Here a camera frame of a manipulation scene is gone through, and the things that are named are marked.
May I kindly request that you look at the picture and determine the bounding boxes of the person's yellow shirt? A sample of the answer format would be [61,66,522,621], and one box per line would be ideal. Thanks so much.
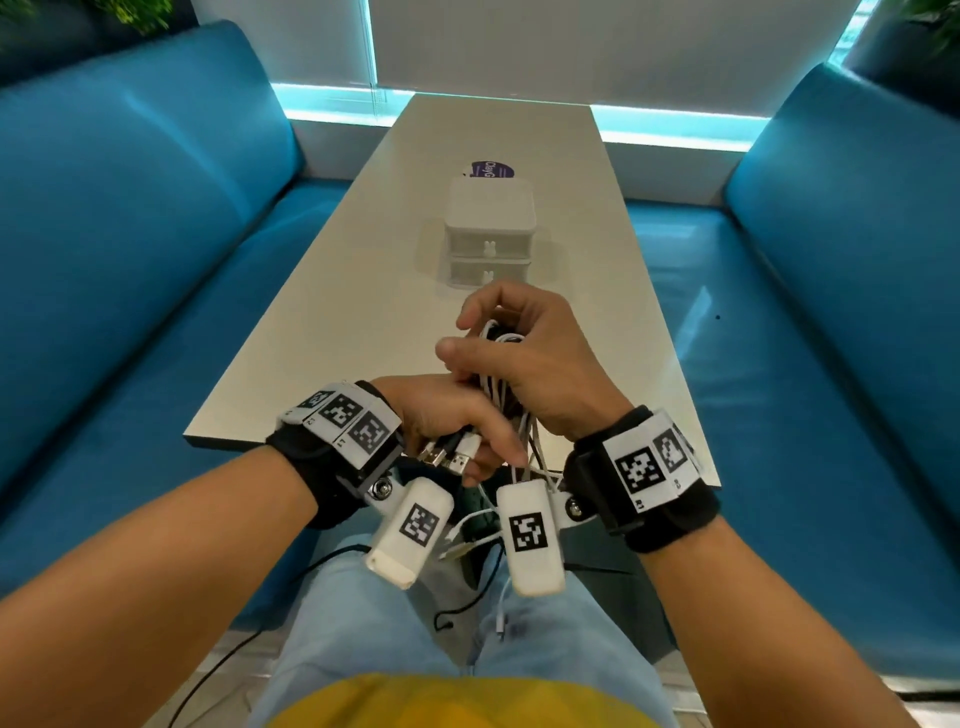
[266,672,661,728]

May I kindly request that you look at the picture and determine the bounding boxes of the person's blue jeans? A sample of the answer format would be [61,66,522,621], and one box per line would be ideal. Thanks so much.
[247,533,680,728]

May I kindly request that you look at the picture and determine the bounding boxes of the person's left hand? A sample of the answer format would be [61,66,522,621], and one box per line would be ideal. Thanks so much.
[371,374,532,490]

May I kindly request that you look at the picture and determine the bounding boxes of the black cables bundle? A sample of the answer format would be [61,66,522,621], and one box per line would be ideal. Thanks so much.
[416,423,505,633]

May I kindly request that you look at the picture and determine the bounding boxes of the black marker-tagged right wristband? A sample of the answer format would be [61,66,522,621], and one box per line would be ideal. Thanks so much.
[562,407,723,555]

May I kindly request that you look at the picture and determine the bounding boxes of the person's left forearm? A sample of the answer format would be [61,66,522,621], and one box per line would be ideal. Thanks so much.
[0,446,320,728]

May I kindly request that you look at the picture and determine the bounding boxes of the black left camera cord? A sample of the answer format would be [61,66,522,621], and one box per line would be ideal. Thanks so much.
[166,543,374,728]

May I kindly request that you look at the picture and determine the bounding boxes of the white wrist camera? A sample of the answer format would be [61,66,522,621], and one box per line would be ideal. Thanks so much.
[363,477,457,591]
[496,482,568,598]

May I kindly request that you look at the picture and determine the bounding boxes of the black marker-tagged left wristband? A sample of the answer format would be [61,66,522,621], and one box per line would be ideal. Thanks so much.
[266,380,406,530]

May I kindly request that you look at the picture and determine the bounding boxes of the blue leather sofa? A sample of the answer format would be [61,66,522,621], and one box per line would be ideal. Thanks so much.
[0,20,352,630]
[626,63,960,680]

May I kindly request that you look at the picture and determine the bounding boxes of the white box with drawers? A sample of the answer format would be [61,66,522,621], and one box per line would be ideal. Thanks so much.
[442,177,538,291]

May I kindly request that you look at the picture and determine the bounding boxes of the cyan vertical wall light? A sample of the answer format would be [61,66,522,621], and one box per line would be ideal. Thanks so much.
[358,0,380,90]

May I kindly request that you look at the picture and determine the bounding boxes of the cyan light strip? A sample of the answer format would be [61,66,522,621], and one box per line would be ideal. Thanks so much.
[271,82,772,153]

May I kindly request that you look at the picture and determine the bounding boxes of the white table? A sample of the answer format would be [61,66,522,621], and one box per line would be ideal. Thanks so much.
[183,93,723,490]

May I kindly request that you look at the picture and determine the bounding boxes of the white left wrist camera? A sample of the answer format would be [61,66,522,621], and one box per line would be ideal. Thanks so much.
[363,477,457,591]

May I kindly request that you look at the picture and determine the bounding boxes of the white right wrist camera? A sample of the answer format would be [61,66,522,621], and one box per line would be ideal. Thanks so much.
[496,482,568,598]

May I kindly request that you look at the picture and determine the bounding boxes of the person's right forearm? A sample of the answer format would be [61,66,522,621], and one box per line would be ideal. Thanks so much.
[637,517,924,728]

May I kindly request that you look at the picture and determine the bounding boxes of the person's right hand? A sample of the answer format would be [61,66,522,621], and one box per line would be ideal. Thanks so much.
[434,281,635,444]

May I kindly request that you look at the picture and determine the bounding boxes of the black marker-tagged wristband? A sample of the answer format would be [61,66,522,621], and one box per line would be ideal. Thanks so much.
[266,380,406,530]
[562,407,723,555]

